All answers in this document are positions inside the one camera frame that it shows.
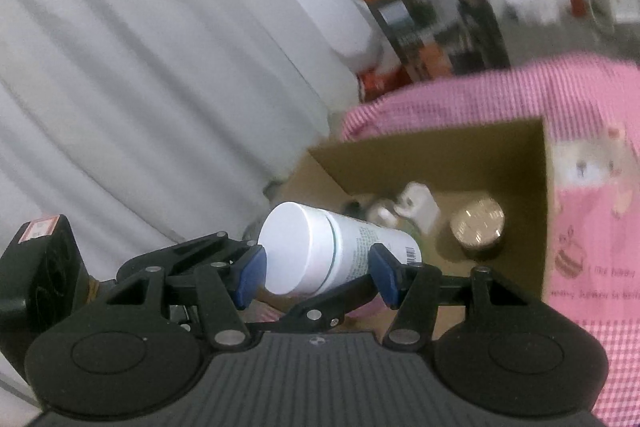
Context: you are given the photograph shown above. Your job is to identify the white supplement bottle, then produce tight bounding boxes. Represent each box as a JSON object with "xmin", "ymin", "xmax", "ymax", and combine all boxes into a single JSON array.
[{"xmin": 258, "ymin": 202, "xmax": 422, "ymax": 296}]

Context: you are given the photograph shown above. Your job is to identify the black electrical tape roll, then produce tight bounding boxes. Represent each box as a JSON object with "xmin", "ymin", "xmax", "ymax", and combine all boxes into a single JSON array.
[{"xmin": 341, "ymin": 198, "xmax": 376, "ymax": 221}]

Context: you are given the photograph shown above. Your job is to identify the white wall charger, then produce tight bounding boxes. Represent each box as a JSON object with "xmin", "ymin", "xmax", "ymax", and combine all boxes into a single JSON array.
[{"xmin": 394, "ymin": 182, "xmax": 440, "ymax": 235}]

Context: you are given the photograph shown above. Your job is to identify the gold lid dark jar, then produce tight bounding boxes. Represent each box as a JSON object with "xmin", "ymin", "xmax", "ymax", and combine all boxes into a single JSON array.
[{"xmin": 449, "ymin": 198, "xmax": 506, "ymax": 260}]

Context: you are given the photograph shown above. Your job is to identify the purple plastic lid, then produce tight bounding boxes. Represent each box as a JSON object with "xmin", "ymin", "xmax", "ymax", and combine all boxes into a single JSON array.
[{"xmin": 346, "ymin": 294, "xmax": 386, "ymax": 320}]

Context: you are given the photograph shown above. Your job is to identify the green dropper bottle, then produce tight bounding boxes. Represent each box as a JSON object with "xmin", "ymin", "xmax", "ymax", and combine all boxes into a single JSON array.
[{"xmin": 366, "ymin": 200, "xmax": 421, "ymax": 237}]

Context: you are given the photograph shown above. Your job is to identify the brown cardboard box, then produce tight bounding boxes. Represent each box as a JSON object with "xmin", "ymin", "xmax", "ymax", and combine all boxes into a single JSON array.
[{"xmin": 240, "ymin": 116, "xmax": 558, "ymax": 341}]

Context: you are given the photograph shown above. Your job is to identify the red snack bag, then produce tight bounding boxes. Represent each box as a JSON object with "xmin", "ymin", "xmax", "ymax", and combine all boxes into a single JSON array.
[{"xmin": 357, "ymin": 65, "xmax": 412, "ymax": 103}]

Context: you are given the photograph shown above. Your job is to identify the white curtain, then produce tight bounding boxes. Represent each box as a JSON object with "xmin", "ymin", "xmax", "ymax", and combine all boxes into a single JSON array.
[{"xmin": 1, "ymin": 0, "xmax": 358, "ymax": 279}]

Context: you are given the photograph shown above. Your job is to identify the pink checkered tablecloth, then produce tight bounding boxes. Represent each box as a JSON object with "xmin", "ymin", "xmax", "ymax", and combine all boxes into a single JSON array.
[{"xmin": 342, "ymin": 53, "xmax": 639, "ymax": 426}]

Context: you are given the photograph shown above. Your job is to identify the small red bottle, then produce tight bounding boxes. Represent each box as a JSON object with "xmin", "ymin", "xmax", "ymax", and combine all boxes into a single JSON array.
[{"xmin": 570, "ymin": 0, "xmax": 588, "ymax": 18}]

